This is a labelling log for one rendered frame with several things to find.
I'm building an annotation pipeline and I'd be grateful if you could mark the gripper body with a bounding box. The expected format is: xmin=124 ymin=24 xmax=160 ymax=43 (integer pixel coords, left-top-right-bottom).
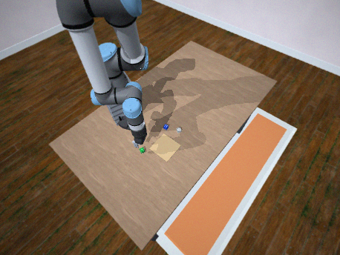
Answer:
xmin=118 ymin=116 xmax=147 ymax=145

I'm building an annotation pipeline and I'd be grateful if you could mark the tan flat mat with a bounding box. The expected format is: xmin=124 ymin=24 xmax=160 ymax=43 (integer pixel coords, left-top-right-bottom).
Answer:
xmin=149 ymin=134 xmax=181 ymax=162

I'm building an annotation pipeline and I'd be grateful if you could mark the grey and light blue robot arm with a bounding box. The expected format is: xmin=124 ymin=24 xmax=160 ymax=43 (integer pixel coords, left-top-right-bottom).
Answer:
xmin=56 ymin=0 xmax=148 ymax=126

